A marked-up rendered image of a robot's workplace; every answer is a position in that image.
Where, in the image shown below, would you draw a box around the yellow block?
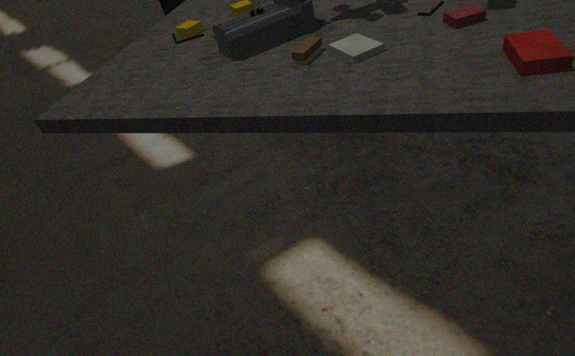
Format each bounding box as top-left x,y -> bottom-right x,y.
175,21 -> 203,38
230,0 -> 254,17

